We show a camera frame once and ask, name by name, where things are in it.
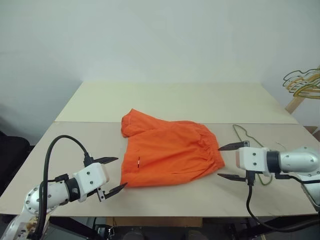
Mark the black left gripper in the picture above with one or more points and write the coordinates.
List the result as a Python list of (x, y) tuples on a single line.
[(99, 195)]

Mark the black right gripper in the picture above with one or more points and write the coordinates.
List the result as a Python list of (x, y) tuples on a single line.
[(245, 143)]

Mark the orange shorts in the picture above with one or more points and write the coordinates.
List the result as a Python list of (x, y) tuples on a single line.
[(170, 155)]

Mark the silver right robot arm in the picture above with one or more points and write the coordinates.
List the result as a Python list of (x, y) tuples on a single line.
[(297, 160)]

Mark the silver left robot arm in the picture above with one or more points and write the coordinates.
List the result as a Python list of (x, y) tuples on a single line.
[(53, 193)]

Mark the brown wooden board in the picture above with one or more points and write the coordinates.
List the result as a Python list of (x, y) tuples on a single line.
[(155, 222)]

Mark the dark rounded shape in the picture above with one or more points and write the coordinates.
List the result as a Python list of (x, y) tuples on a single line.
[(134, 235)]

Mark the brown cardboard box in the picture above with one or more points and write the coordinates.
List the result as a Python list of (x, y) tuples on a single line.
[(315, 132)]

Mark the black bag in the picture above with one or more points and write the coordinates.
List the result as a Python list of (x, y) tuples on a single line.
[(12, 155)]

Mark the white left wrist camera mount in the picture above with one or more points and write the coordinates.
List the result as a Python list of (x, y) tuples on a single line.
[(91, 175)]

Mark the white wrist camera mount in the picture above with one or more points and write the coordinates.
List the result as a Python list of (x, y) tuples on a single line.
[(252, 160), (91, 175)]

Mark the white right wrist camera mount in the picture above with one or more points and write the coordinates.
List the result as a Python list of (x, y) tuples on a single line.
[(252, 160)]

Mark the wooden rack post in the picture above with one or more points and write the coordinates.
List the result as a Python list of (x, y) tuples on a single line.
[(295, 103)]

